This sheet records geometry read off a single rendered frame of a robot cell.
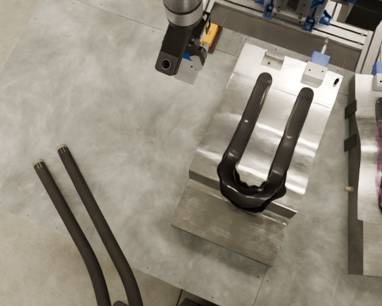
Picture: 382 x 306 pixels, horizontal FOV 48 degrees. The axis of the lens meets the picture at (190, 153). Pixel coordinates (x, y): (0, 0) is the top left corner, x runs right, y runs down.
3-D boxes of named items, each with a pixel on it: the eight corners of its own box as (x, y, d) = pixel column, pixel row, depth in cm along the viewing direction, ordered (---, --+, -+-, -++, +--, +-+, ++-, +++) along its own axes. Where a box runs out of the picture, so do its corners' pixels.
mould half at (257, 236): (243, 57, 118) (246, 32, 105) (333, 90, 114) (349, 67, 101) (172, 226, 107) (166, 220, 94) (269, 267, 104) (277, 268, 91)
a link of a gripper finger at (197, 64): (217, 55, 103) (208, 33, 95) (208, 76, 102) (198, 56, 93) (206, 53, 104) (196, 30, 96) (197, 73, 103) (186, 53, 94)
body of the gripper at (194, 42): (212, 28, 95) (211, -5, 84) (197, 61, 94) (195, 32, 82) (180, 17, 97) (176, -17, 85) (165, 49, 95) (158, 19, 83)
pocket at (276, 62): (264, 55, 112) (266, 48, 109) (283, 62, 111) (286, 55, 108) (258, 70, 111) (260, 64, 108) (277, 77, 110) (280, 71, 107)
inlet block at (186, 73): (194, 34, 109) (194, 23, 104) (212, 41, 109) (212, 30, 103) (174, 78, 106) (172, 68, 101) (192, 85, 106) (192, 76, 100)
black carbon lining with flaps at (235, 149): (258, 73, 109) (262, 55, 100) (318, 94, 107) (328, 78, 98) (207, 197, 102) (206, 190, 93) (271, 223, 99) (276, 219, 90)
